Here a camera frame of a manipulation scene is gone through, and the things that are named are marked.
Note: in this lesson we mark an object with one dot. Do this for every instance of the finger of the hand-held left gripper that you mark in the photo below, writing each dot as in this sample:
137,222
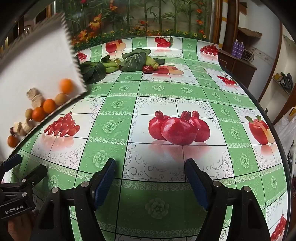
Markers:
11,161
35,175

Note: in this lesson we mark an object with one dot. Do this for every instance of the black bag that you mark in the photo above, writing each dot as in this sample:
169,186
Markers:
286,80

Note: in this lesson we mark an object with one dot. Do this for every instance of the dark green leafy vegetable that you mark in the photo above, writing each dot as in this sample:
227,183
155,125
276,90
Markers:
92,73
135,60

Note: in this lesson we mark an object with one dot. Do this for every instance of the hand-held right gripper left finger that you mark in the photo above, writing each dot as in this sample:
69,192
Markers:
105,183

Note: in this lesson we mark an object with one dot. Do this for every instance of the green fruit print tablecloth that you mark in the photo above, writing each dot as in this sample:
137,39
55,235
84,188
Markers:
161,102

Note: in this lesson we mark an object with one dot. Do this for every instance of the white plastic bag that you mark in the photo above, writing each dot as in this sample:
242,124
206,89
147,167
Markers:
285,132

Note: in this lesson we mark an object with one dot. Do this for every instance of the pale garlic toy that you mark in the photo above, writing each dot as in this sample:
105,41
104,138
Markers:
38,102

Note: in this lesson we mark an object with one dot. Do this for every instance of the white tray with striped rim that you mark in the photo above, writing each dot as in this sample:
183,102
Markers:
34,58

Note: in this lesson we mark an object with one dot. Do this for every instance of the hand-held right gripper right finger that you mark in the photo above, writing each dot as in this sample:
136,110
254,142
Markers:
196,183

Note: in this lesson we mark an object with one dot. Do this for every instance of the green banana bunch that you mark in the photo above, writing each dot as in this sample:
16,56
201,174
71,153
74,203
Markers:
111,66

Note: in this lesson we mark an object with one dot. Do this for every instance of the orange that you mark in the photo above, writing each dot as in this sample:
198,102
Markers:
49,106
12,141
66,86
38,114

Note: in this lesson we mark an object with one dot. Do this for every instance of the flower and bamboo mural panel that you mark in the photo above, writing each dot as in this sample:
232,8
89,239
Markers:
138,18

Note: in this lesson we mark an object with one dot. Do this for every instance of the person's left hand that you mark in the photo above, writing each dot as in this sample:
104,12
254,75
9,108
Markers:
20,228

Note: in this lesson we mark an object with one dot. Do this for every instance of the dark red date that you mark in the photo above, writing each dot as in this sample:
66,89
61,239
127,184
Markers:
11,131
147,69

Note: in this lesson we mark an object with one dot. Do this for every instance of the brown round fruit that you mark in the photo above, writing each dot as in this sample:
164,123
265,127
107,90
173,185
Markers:
61,98
29,113

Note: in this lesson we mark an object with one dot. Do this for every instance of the small olive green fruit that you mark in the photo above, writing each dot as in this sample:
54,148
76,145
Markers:
117,61

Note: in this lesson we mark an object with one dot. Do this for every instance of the purple bottle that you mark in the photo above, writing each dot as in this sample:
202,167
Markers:
235,47
241,49

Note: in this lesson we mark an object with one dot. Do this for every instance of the low brown wooden cabinet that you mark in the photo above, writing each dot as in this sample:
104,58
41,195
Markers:
238,68

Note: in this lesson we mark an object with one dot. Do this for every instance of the corn ear with husk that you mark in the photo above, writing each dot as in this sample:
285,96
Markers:
153,62

